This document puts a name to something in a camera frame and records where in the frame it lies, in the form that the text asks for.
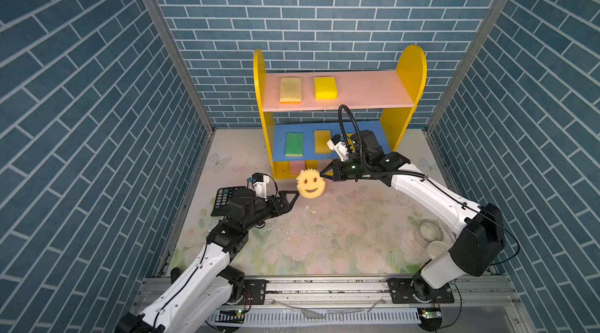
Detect aluminium front rail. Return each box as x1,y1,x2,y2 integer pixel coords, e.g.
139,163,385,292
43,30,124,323
126,274,531,333

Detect white bowl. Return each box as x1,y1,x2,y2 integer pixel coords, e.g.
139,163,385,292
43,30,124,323
427,241,451,260

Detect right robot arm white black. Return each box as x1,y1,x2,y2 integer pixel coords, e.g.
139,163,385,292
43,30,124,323
320,129,506,303

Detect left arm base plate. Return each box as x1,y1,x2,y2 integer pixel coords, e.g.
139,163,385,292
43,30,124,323
226,279,267,306

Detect yellow sponge rectangle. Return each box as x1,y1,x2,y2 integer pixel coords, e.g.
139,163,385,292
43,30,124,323
313,130,331,154

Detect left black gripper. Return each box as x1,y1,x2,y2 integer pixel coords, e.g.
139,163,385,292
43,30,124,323
241,191,299,234

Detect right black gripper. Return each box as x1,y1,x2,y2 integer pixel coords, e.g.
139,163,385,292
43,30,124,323
318,158,370,181

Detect green sponge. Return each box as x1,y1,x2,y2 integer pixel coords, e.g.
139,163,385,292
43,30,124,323
284,132,304,157

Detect smiley face round sponge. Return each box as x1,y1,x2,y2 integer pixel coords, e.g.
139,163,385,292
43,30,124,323
296,169,327,199

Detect bright yellow sponge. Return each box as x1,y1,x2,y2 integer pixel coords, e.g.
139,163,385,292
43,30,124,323
313,77,338,100

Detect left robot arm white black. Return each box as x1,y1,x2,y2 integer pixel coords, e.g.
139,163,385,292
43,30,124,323
115,173,300,332

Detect pale yellow tan sponge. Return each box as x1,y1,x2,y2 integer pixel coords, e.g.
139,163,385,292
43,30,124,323
279,77,303,103

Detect yellow shelf pink blue boards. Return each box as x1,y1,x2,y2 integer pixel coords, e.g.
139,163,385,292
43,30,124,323
253,45,428,179

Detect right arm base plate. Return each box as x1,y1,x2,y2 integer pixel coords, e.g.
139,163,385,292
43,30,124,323
387,278,455,304

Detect black calculator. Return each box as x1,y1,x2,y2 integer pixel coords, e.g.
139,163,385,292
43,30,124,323
211,186,244,217

